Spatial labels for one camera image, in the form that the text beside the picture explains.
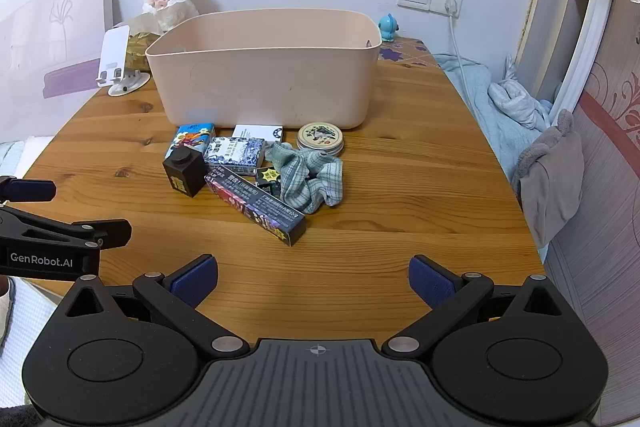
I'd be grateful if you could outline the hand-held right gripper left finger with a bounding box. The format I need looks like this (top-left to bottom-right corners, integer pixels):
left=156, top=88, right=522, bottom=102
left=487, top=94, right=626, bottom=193
left=59, top=254, right=251, bottom=361

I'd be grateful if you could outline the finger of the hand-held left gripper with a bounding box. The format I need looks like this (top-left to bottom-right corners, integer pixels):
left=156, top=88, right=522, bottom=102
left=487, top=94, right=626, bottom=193
left=0, top=206, right=133, bottom=251
left=0, top=176, right=57, bottom=203

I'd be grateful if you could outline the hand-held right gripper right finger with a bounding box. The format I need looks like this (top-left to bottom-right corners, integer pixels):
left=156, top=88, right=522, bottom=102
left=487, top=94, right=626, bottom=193
left=382, top=255, right=569, bottom=361

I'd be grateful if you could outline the black cube bottle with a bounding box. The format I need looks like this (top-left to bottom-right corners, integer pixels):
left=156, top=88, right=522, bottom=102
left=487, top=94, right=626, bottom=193
left=162, top=146, right=209, bottom=198

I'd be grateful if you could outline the long black printed box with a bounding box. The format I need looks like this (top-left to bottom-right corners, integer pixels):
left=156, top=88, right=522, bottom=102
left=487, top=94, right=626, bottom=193
left=203, top=165, right=307, bottom=248

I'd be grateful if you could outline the small black yellow-star box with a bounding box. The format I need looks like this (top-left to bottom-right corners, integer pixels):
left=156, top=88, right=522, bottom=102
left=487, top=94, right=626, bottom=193
left=255, top=166, right=284, bottom=197

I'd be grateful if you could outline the small colourful cartoon box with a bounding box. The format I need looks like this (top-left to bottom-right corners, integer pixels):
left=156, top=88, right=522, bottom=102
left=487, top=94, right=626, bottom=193
left=171, top=122, right=217, bottom=158

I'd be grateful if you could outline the blue and white patterned box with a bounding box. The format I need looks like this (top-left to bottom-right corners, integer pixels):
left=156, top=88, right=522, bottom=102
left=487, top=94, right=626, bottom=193
left=202, top=136, right=266, bottom=173

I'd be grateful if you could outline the green plaid cloth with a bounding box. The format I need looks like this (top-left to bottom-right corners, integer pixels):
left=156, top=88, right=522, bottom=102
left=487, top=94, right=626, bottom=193
left=263, top=142, right=345, bottom=216

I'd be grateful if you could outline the round illustrated tin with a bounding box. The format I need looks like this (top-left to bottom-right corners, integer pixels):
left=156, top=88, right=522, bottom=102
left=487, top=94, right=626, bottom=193
left=296, top=122, right=346, bottom=156

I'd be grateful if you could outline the pink plastic storage bin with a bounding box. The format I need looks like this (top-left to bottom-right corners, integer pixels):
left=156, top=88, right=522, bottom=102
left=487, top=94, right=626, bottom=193
left=145, top=9, right=384, bottom=130

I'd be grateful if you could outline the pink and purple headboard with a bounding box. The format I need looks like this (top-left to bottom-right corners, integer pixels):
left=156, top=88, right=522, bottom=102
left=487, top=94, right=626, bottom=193
left=0, top=0, right=124, bottom=148

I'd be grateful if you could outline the grey fleece garment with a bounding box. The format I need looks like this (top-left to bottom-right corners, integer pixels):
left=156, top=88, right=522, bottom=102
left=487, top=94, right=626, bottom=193
left=512, top=109, right=586, bottom=249

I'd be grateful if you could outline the white phone stand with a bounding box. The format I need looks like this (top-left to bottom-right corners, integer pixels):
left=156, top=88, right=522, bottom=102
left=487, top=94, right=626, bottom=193
left=96, top=24, right=151, bottom=97

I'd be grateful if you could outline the gold tissue box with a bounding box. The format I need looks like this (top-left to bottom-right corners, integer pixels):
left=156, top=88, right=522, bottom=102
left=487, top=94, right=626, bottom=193
left=114, top=14, right=164, bottom=73

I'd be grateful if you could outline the light blue blanket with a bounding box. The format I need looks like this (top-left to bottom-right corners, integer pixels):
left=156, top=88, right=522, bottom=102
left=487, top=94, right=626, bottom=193
left=432, top=53, right=531, bottom=188

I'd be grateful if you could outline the pale blue garment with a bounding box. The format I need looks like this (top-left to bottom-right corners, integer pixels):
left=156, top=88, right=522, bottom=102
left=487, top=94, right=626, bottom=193
left=487, top=56, right=557, bottom=134

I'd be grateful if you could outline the purple floral mat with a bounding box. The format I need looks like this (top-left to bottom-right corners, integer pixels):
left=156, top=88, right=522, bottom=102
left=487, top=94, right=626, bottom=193
left=377, top=37, right=444, bottom=69

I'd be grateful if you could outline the small blue toy figure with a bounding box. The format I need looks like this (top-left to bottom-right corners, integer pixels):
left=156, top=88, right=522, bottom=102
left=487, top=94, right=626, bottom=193
left=378, top=14, right=399, bottom=43

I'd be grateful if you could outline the white plug with cable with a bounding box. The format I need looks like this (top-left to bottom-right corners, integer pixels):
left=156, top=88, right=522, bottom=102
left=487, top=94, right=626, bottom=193
left=444, top=0, right=497, bottom=118

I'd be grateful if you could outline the white curved frame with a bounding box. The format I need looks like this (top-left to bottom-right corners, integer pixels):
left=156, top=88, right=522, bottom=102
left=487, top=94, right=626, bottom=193
left=549, top=0, right=622, bottom=118

